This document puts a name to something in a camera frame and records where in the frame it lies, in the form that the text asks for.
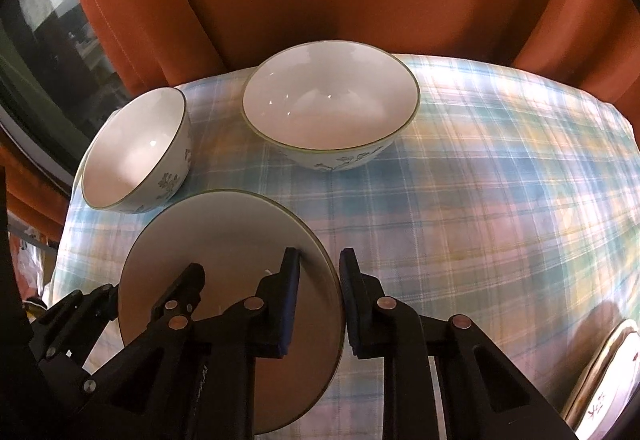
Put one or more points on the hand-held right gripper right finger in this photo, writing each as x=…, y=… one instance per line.
x=352, y=315

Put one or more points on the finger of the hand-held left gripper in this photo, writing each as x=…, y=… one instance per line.
x=95, y=301
x=185, y=282

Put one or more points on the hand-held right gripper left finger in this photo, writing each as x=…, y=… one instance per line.
x=289, y=310

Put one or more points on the white bowl with grey floral print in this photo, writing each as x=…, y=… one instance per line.
x=330, y=95
x=130, y=150
x=225, y=230

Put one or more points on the scalloped plate with yellow flowers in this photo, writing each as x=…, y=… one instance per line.
x=580, y=382

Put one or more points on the small dish with purple flowers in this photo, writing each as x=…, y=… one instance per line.
x=617, y=400

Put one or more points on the plaid tablecloth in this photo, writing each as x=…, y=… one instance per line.
x=475, y=195

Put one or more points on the dark glass door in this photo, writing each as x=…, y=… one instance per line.
x=50, y=70

